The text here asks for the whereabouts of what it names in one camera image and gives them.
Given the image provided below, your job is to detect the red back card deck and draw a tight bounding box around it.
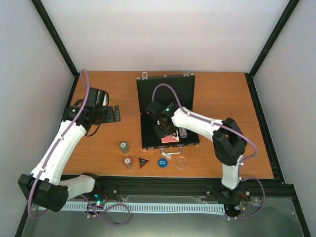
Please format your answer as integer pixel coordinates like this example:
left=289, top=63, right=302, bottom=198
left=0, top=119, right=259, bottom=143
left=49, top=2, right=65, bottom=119
left=161, top=131, right=180, bottom=144

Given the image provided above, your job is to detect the blue poker chip stack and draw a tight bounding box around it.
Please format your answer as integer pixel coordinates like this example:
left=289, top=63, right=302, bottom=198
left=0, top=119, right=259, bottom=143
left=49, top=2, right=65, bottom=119
left=179, top=128, right=188, bottom=139

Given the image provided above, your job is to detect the blue small blind button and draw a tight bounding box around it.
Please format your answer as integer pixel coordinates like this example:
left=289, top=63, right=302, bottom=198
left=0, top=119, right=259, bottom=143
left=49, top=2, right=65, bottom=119
left=158, top=158, right=168, bottom=168

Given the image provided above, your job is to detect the black poker set case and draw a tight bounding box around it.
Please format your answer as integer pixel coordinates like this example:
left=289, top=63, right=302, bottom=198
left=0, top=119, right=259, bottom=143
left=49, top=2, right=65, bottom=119
left=136, top=72, right=199, bottom=150

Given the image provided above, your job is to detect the red poker chip stack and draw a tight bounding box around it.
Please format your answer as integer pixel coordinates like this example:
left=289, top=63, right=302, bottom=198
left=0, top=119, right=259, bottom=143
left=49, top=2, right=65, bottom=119
left=123, top=157, right=133, bottom=170

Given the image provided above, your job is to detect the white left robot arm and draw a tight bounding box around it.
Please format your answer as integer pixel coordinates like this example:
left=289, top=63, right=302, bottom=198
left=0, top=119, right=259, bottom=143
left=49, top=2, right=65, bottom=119
left=18, top=105, right=120, bottom=212

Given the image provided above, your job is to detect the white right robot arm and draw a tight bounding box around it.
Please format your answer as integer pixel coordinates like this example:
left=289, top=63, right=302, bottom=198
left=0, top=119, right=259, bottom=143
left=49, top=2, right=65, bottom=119
left=146, top=101, right=247, bottom=190

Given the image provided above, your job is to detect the green poker chip stack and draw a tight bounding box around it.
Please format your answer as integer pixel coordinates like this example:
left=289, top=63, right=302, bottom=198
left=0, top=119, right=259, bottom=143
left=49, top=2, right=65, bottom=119
left=119, top=141, right=129, bottom=154

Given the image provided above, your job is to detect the clear round dealer button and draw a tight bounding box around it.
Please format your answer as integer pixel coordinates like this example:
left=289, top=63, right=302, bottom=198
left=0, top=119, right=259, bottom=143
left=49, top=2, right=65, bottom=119
left=174, top=156, right=188, bottom=169

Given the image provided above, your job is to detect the triangular all in button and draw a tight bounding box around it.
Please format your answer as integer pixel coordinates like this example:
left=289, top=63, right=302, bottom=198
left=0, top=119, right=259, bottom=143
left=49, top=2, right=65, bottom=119
left=138, top=157, right=150, bottom=169

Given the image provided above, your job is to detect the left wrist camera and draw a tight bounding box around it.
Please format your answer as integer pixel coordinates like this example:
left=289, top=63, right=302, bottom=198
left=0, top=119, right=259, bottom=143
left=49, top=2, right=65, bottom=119
left=87, top=87, right=110, bottom=106

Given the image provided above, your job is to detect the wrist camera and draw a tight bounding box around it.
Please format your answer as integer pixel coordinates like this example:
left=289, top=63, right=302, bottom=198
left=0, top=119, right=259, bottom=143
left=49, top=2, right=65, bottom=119
left=87, top=87, right=110, bottom=106
left=146, top=100, right=163, bottom=120

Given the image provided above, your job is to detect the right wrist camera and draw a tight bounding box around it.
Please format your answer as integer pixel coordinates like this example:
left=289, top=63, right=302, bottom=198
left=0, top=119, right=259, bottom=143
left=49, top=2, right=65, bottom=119
left=146, top=100, right=163, bottom=120

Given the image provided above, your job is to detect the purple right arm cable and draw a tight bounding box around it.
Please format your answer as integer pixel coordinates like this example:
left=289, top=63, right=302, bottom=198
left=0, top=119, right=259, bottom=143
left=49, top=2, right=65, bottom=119
left=152, top=83, right=266, bottom=220

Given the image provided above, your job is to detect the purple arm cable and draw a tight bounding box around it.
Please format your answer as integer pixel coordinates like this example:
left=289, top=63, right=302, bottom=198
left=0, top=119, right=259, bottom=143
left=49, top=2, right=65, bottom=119
left=27, top=68, right=90, bottom=219
left=152, top=83, right=266, bottom=220

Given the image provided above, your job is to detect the light blue cable duct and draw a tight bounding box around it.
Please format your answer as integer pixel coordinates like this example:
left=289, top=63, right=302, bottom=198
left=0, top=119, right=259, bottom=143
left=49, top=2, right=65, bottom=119
left=59, top=200, right=226, bottom=215

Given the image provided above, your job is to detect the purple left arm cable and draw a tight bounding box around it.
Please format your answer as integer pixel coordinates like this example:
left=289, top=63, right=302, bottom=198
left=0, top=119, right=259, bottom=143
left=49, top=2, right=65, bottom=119
left=27, top=68, right=90, bottom=219

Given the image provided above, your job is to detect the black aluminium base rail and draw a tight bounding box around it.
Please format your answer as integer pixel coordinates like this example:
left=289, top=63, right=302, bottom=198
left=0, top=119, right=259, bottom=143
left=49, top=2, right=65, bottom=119
left=71, top=175, right=297, bottom=205

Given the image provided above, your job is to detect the black frame post left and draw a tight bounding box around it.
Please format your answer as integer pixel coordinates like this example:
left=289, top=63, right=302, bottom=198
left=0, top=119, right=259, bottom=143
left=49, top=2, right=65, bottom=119
left=31, top=0, right=80, bottom=79

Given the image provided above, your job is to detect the black frame post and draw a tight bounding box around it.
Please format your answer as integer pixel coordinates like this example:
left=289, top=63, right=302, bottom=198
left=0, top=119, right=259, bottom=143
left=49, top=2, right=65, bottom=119
left=31, top=0, right=80, bottom=79
left=248, top=0, right=301, bottom=77

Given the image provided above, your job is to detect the black frame post right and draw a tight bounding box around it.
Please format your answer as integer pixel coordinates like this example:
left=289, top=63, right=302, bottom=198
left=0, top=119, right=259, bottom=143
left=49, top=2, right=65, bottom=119
left=248, top=0, right=301, bottom=77

